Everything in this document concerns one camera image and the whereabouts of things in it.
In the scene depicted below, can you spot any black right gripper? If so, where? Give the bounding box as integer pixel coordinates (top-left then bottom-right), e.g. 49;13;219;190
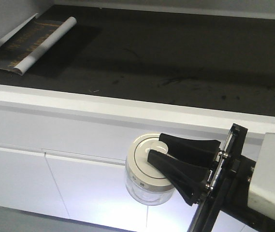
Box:
146;123;258;232

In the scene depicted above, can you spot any glass jar with white lid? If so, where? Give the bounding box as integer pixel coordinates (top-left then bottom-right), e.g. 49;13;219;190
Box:
125;133;175;206

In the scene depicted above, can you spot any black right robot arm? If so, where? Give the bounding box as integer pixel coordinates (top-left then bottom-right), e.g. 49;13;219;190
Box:
147;124;275;232

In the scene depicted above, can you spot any white middle cabinet door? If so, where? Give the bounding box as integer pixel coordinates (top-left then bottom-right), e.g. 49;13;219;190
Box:
45;153;147;232

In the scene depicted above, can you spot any white cabinet door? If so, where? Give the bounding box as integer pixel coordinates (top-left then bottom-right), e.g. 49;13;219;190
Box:
45;153;147;232
0;147;69;218

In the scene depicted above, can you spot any white left cabinet door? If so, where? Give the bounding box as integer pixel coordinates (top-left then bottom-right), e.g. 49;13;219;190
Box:
0;147;69;218

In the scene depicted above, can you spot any rolled white paper sheet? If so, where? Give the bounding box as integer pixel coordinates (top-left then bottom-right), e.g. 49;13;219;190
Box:
13;16;77;75

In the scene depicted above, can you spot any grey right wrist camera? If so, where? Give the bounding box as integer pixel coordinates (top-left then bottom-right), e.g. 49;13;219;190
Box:
247;133;275;220

